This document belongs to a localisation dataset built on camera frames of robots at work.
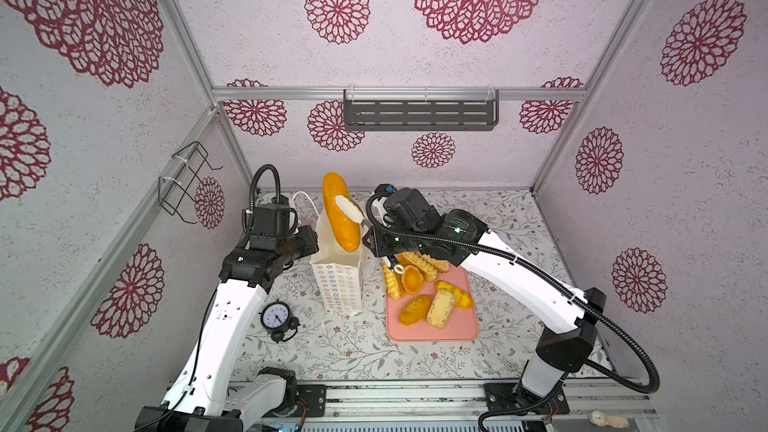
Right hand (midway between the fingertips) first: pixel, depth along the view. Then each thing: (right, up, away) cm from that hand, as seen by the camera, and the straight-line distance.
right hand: (365, 234), depth 67 cm
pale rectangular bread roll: (+20, -22, +17) cm, 34 cm away
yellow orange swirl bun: (+27, -20, +21) cm, 40 cm away
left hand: (-13, -2, +8) cm, 16 cm away
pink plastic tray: (+27, -28, +19) cm, 43 cm away
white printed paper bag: (-7, -10, +5) cm, 13 cm away
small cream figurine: (+56, -44, +4) cm, 71 cm away
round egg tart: (+13, -15, +23) cm, 30 cm away
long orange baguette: (-4, +1, +2) cm, 5 cm away
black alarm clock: (-26, -25, +18) cm, 40 cm away
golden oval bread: (+13, -23, +17) cm, 31 cm away
